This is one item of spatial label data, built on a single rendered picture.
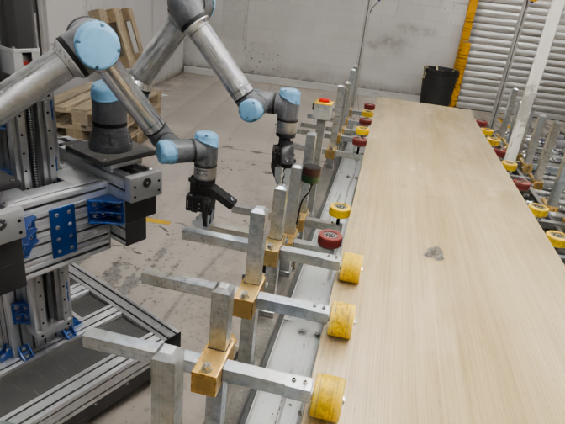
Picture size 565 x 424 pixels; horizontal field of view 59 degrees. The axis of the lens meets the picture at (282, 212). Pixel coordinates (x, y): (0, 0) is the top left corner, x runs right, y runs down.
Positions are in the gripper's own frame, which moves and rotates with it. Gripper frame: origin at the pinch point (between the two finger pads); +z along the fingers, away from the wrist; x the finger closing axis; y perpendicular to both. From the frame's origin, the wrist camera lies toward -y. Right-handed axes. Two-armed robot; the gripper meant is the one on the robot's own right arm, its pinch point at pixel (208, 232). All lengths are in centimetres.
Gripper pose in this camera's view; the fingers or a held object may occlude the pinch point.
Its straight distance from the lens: 175.3
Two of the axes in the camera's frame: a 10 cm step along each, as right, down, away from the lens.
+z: -1.1, 9.1, 4.1
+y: -9.7, -1.8, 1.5
